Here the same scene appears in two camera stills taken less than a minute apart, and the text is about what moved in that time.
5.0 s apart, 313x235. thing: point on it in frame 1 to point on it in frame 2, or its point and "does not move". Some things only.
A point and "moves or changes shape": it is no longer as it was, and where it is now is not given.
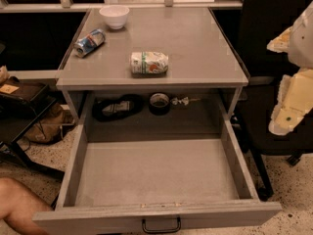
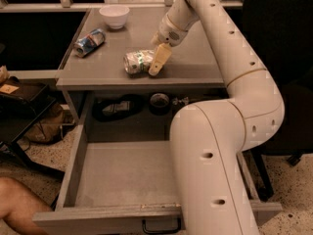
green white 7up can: (149, 65) moves or changes shape
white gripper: (301, 43) to (168, 33)
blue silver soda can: (90, 42) does not move
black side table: (22, 103) does not move
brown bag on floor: (51, 126) does not move
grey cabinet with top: (165, 67) does not move
